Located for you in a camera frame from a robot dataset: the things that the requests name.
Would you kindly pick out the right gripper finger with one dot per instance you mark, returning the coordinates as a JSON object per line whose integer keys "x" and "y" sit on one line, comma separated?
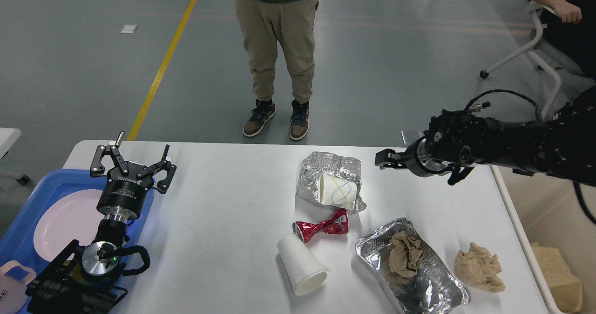
{"x": 389, "y": 158}

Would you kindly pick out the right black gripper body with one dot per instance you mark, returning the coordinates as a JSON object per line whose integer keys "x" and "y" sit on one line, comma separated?
{"x": 418, "y": 163}

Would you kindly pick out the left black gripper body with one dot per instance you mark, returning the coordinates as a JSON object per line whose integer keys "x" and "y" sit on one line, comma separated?
{"x": 125, "y": 193}

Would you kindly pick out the pink plate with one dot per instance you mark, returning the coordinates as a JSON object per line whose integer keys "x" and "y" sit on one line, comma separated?
{"x": 71, "y": 217}

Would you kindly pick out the crushed paper cup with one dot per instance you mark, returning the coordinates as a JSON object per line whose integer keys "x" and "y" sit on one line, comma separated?
{"x": 334, "y": 191}

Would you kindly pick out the aluminium foil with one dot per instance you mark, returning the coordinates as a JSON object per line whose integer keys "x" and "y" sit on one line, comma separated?
{"x": 319, "y": 163}

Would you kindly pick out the pink HOME mug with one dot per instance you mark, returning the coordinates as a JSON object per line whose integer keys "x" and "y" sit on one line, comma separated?
{"x": 12, "y": 290}

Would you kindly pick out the brown paper bag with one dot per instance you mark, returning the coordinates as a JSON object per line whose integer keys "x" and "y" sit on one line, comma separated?
{"x": 565, "y": 288}

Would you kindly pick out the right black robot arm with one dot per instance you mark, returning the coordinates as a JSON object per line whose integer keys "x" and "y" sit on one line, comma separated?
{"x": 456, "y": 141}

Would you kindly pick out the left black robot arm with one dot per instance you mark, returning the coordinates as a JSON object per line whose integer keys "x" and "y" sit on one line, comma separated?
{"x": 83, "y": 279}

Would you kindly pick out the crushed red can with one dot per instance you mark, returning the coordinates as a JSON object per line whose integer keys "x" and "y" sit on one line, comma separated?
{"x": 337, "y": 224}

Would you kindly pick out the white side table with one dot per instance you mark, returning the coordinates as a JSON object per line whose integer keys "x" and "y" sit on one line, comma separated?
{"x": 8, "y": 137}

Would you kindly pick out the crumpled brown paper ball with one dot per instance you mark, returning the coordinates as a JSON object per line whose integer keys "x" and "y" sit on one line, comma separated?
{"x": 478, "y": 268}
{"x": 406, "y": 254}

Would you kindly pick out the blue plastic tray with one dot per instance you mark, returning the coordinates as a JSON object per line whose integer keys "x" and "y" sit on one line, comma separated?
{"x": 17, "y": 244}

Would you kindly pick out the aluminium foil tray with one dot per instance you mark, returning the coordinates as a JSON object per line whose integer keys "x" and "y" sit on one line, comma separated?
{"x": 433, "y": 289}

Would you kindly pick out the white paper cup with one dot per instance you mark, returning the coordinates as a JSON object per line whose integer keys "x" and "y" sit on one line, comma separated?
{"x": 306, "y": 273}

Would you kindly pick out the beige plastic bin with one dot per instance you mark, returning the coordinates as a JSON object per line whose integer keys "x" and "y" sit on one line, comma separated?
{"x": 546, "y": 209}

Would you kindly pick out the white office chair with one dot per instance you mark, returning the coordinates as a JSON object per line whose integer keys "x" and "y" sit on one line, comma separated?
{"x": 542, "y": 53}

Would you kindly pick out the person in khaki trousers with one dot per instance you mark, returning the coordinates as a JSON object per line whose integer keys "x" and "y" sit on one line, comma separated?
{"x": 266, "y": 27}

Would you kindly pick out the person in dark trousers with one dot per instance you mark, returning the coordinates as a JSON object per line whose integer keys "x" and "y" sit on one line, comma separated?
{"x": 572, "y": 30}

